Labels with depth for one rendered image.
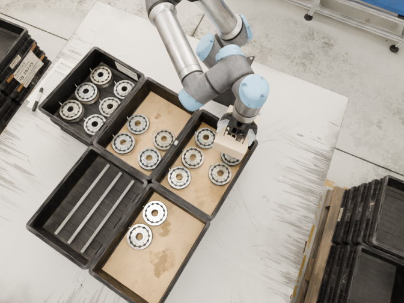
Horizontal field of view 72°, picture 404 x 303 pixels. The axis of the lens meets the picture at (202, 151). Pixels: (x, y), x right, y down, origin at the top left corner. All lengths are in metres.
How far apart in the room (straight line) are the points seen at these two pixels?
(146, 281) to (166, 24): 0.95
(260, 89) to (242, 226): 0.81
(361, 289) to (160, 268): 1.18
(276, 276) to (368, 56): 2.23
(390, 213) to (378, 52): 1.67
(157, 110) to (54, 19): 1.86
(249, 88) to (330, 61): 2.16
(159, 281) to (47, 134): 0.91
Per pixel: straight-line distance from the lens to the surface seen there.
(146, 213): 1.21
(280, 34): 2.85
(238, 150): 1.00
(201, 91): 0.80
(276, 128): 1.54
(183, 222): 1.23
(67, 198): 1.34
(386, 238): 1.91
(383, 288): 2.01
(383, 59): 3.12
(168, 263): 1.23
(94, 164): 1.34
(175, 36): 0.92
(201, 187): 1.25
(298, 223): 1.46
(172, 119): 1.35
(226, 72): 0.78
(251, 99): 0.72
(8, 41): 2.33
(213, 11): 1.15
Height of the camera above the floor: 2.05
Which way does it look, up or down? 72 degrees down
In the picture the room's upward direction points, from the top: 9 degrees clockwise
